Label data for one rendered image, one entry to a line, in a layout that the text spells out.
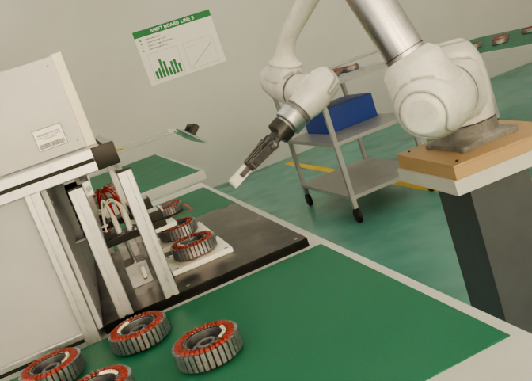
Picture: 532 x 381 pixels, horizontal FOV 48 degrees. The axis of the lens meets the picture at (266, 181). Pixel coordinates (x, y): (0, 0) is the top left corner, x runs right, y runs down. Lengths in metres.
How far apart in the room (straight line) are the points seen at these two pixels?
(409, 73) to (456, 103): 0.12
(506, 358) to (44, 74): 1.02
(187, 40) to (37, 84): 5.62
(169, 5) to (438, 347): 6.33
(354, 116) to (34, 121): 3.17
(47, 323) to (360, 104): 3.33
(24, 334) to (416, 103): 0.95
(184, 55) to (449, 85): 5.64
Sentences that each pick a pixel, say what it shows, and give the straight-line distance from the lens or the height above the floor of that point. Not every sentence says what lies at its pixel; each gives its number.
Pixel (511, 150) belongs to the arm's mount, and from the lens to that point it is 1.59.
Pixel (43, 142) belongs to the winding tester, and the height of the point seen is 1.15.
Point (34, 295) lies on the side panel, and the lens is 1.27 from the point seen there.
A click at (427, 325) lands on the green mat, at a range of 0.89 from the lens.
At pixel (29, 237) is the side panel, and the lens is 1.25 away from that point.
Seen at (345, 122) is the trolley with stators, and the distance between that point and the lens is 4.25.
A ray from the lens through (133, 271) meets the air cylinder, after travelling 1.44.
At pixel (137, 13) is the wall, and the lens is 6.89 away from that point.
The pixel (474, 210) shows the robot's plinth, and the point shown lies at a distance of 1.65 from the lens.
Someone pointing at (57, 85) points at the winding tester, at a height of 1.26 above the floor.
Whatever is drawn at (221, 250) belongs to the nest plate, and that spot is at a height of 0.78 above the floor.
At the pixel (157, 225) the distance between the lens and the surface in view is 1.43.
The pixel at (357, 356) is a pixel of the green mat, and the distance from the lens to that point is 0.86.
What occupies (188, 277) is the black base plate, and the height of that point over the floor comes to 0.77.
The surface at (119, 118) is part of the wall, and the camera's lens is 6.77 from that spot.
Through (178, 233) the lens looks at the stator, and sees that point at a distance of 1.67.
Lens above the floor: 1.17
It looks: 11 degrees down
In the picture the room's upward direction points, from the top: 19 degrees counter-clockwise
